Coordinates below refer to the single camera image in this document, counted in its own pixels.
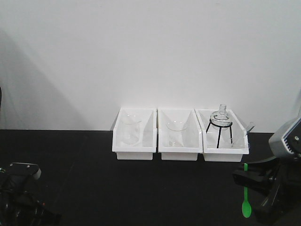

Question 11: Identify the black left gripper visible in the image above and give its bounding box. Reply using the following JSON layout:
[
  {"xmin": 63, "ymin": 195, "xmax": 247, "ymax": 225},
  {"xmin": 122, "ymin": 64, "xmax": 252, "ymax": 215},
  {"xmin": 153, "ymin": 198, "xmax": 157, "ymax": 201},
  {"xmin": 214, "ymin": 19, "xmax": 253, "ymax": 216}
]
[{"xmin": 0, "ymin": 170, "xmax": 62, "ymax": 226}]

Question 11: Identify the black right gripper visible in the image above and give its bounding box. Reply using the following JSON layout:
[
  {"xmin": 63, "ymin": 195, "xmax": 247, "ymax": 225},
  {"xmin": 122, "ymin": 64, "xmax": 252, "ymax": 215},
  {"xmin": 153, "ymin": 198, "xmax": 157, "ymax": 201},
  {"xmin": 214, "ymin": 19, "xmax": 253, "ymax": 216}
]
[{"xmin": 232, "ymin": 157, "xmax": 301, "ymax": 217}]

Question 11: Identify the green plastic spoon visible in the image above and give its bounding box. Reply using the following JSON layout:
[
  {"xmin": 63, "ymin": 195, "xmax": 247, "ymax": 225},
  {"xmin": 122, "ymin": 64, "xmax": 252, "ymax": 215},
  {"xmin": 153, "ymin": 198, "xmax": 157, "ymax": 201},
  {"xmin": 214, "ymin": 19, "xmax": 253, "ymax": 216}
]
[{"xmin": 242, "ymin": 163, "xmax": 252, "ymax": 218}]

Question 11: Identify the glass test tube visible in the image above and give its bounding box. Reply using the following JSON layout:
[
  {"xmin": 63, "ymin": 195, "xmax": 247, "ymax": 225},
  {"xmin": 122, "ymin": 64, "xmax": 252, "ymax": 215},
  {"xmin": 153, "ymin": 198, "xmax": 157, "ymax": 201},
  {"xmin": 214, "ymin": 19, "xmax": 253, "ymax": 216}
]
[{"xmin": 243, "ymin": 121, "xmax": 255, "ymax": 137}]

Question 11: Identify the right white plastic bin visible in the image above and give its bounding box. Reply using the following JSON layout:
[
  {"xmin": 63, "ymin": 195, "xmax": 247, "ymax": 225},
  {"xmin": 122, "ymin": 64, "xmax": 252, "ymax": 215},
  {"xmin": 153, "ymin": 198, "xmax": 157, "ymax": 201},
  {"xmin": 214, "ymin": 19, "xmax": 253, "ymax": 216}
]
[{"xmin": 195, "ymin": 109, "xmax": 249, "ymax": 162}]

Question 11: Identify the white plastic bin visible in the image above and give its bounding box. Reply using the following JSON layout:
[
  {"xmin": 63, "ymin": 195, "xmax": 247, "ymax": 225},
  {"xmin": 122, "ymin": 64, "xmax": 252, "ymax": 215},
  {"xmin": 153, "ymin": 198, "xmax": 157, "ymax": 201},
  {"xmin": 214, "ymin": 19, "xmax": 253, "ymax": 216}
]
[
  {"xmin": 158, "ymin": 109, "xmax": 203, "ymax": 161},
  {"xmin": 195, "ymin": 109, "xmax": 249, "ymax": 162},
  {"xmin": 112, "ymin": 108, "xmax": 158, "ymax": 161}
]

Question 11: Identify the round glass flask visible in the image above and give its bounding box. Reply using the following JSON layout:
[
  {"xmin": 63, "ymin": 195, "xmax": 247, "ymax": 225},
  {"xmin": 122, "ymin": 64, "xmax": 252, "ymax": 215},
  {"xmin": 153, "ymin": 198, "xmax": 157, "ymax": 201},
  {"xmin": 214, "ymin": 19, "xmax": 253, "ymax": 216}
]
[{"xmin": 210, "ymin": 104, "xmax": 233, "ymax": 128}]

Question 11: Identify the middle white plastic bin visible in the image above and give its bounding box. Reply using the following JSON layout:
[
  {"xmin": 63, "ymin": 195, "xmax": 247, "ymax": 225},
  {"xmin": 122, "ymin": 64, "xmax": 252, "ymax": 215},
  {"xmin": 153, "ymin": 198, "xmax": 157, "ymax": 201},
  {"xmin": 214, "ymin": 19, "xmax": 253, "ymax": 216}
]
[{"xmin": 158, "ymin": 109, "xmax": 203, "ymax": 161}]

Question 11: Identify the glass beaker in middle bin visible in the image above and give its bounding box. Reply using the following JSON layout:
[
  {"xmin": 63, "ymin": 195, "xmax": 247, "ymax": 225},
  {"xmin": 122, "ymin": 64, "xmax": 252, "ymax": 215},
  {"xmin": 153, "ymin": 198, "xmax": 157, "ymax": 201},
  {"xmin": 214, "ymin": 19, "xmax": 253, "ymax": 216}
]
[{"xmin": 166, "ymin": 121, "xmax": 188, "ymax": 147}]

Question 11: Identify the glass beaker in bin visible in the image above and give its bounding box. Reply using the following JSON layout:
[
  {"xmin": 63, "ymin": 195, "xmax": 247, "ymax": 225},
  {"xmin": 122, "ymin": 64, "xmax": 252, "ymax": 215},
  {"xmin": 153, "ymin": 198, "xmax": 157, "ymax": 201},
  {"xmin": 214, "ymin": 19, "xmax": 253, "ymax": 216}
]
[
  {"xmin": 166, "ymin": 121, "xmax": 188, "ymax": 147},
  {"xmin": 121, "ymin": 114, "xmax": 141, "ymax": 145}
]

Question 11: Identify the left white plastic bin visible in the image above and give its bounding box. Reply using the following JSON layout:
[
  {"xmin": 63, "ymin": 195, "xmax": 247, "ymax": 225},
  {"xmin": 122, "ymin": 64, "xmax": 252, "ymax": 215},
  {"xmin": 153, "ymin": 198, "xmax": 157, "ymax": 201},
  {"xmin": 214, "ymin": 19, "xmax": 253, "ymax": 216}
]
[{"xmin": 112, "ymin": 108, "xmax": 158, "ymax": 161}]

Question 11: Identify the glass beaker in left bin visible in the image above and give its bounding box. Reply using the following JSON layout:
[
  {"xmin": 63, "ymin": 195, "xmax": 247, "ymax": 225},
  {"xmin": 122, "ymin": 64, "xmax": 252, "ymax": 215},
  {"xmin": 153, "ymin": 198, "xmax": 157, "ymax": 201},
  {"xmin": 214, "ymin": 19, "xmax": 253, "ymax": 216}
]
[{"xmin": 121, "ymin": 114, "xmax": 141, "ymax": 145}]

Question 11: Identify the black wire tripod stand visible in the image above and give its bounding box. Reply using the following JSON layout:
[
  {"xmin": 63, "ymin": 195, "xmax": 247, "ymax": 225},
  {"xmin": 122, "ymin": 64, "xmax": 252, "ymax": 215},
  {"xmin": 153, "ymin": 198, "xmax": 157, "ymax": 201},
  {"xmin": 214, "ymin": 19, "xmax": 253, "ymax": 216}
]
[{"xmin": 206, "ymin": 119, "xmax": 233, "ymax": 148}]

